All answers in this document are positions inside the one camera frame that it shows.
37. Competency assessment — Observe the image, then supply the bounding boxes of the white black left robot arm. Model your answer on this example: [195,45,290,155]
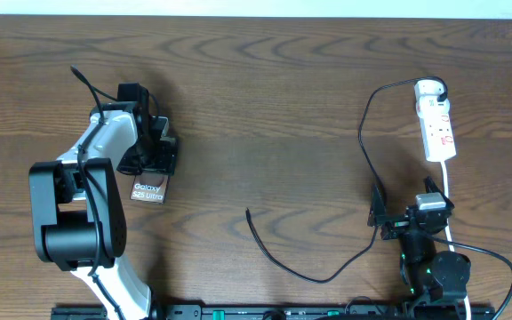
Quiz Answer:
[28,83,178,319]

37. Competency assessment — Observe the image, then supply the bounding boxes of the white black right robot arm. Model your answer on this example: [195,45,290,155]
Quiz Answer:
[368,177,471,304]

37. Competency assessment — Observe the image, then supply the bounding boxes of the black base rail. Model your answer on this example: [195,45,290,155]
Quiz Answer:
[49,300,495,320]

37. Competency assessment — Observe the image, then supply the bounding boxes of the white power strip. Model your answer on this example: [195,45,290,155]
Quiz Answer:
[416,95,457,163]

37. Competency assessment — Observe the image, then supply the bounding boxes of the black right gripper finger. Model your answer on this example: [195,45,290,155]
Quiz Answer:
[423,176,444,195]
[367,184,388,227]

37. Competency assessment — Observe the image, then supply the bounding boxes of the white charger adapter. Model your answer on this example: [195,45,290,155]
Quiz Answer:
[414,78,448,102]

